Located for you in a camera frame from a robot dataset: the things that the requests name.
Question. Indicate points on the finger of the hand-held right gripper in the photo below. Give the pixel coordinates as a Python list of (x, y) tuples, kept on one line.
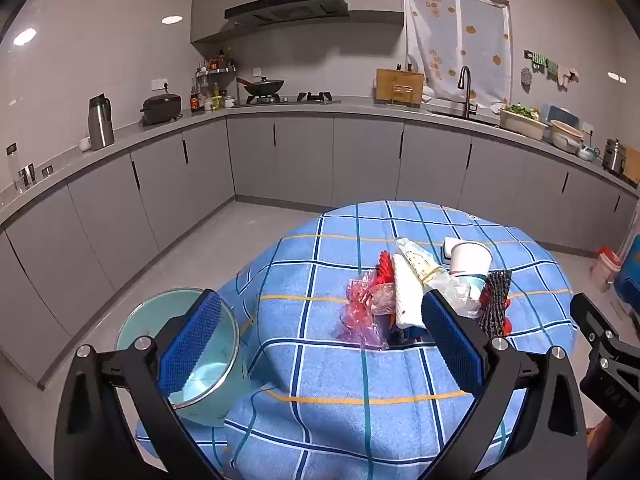
[(595, 317)]

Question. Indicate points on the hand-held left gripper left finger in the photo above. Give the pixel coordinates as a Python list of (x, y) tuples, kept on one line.
[(190, 340)]

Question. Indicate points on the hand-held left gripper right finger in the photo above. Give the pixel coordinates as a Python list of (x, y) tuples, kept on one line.
[(450, 340)]

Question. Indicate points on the clear plastic bag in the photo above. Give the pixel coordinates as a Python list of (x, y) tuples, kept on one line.
[(462, 295)]

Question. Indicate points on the teal trash bin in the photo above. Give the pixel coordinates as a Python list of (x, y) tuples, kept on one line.
[(215, 390)]

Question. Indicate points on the white paper napkin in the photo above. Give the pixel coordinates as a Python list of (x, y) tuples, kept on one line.
[(407, 295)]

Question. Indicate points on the black mesh net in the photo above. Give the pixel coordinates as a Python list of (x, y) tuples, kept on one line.
[(495, 295)]

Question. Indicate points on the white striped paper cup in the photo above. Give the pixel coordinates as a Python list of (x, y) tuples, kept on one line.
[(470, 260)]

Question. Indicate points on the printed clear snack packet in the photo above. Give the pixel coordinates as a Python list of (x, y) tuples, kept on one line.
[(420, 260)]

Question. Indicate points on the pink transparent plastic bag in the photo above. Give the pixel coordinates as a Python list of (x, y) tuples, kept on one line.
[(362, 310)]

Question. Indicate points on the white square box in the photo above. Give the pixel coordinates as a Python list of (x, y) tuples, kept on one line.
[(448, 246)]

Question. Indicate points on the red mesh wrapper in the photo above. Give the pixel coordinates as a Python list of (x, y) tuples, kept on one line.
[(386, 270)]

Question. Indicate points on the blue plastic bin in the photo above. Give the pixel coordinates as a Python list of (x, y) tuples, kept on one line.
[(629, 290)]

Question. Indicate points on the red-lid plastic bucket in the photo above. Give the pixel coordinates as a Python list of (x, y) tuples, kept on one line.
[(605, 270)]

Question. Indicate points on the blue checkered tablecloth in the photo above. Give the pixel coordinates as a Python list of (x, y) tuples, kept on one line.
[(325, 360)]

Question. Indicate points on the steel pot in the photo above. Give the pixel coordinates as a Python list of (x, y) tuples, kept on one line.
[(614, 157)]

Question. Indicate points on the pink basin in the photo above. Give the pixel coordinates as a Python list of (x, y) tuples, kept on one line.
[(565, 137)]

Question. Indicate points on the cream basin with vegetables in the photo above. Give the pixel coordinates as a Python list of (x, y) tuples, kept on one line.
[(522, 125)]

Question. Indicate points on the light blue container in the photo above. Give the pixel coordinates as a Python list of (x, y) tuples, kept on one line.
[(562, 112)]

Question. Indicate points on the grey base cabinets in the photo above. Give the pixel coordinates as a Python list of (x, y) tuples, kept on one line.
[(300, 155)]

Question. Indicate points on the small white cup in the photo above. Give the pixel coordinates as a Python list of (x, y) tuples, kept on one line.
[(85, 144)]

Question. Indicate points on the black faucet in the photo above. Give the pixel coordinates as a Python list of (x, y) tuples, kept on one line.
[(472, 110)]

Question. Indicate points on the steel thermos jug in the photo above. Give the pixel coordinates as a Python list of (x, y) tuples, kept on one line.
[(100, 125)]

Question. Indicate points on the dark sauce bottle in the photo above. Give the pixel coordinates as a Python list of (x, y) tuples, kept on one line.
[(194, 102)]

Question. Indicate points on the yellow condiment bottle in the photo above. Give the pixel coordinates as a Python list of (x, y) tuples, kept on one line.
[(217, 100)]

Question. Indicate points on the black wok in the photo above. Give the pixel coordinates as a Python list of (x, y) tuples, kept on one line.
[(265, 86)]

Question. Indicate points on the corner spice rack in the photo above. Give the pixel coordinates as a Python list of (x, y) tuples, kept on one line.
[(215, 70)]

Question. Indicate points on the gas stove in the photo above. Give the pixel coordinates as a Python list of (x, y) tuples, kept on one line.
[(315, 97)]

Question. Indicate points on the white orange-print curtain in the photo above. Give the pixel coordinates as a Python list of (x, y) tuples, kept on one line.
[(480, 35)]

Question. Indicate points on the black range hood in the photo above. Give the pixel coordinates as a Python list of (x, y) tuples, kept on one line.
[(285, 7)]

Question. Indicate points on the white wall socket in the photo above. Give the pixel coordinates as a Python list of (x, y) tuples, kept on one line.
[(257, 72), (160, 85)]

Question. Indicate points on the green wall hook rack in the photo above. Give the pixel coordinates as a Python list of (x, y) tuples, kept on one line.
[(545, 65)]

